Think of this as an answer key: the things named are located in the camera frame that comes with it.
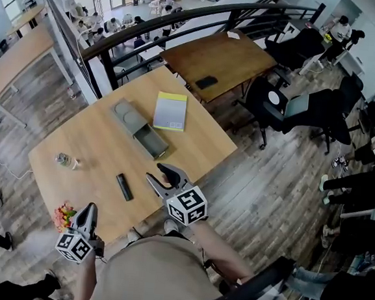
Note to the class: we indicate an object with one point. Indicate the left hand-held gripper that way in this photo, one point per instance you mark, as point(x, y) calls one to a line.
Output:
point(74, 247)

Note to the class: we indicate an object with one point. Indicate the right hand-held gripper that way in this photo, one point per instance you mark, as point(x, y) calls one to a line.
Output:
point(187, 206)

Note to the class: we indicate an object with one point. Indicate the black remote control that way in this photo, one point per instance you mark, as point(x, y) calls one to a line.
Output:
point(125, 187)

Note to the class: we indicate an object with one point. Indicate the grey storage box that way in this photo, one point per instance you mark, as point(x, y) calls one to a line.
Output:
point(128, 115)

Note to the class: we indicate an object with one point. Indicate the person's right forearm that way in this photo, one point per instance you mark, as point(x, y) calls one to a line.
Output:
point(221, 253)

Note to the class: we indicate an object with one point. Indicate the person's left forearm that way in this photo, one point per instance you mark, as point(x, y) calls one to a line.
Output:
point(84, 281)

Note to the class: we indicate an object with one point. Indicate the person's right hand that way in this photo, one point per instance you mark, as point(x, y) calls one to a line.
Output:
point(166, 179)

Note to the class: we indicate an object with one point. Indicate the red yellow flower bouquet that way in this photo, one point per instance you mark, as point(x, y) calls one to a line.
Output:
point(62, 215)

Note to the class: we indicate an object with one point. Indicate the person's right shoe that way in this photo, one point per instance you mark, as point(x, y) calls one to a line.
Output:
point(171, 227)

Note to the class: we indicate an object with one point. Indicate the clear glass bottle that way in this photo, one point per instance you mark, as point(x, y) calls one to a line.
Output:
point(63, 159)

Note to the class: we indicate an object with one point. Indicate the grey booklet yellow edge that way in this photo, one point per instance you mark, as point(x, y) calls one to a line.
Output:
point(170, 112)

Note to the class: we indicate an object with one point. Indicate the person's torso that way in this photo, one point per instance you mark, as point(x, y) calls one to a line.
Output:
point(157, 274)

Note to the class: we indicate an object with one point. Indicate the black phone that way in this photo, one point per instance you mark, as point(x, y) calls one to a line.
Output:
point(206, 82)

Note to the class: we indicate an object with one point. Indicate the black railing wooden handrail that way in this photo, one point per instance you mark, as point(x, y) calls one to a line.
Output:
point(109, 70)

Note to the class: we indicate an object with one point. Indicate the plastic bottle red label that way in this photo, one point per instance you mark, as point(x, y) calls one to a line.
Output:
point(72, 92)

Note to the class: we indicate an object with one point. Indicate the white low table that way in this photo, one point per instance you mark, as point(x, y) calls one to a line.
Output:
point(152, 53)

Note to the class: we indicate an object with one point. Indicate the dark wooden table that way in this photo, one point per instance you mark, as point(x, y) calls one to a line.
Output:
point(221, 57)

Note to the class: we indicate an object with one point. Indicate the white round disc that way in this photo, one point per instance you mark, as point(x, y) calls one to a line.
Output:
point(273, 97)

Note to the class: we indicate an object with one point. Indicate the black curved panel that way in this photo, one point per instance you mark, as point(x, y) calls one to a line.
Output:
point(253, 289)

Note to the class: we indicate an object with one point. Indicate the white paper slip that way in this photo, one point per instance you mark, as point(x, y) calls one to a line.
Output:
point(233, 35)

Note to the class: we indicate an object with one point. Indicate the office chair teal back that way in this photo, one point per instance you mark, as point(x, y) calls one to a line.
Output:
point(327, 116)

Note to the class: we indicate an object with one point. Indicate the black slatted railing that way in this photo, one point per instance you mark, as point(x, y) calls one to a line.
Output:
point(70, 38)

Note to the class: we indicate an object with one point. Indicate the long light wooden table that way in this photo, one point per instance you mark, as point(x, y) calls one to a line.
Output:
point(19, 59)

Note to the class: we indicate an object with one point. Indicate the white desk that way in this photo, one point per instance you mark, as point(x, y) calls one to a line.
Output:
point(309, 67)

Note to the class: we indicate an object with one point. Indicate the round wooden table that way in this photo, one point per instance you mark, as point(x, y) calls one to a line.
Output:
point(26, 19)

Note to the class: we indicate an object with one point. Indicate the small yellow object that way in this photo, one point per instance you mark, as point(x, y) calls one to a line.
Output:
point(329, 37)

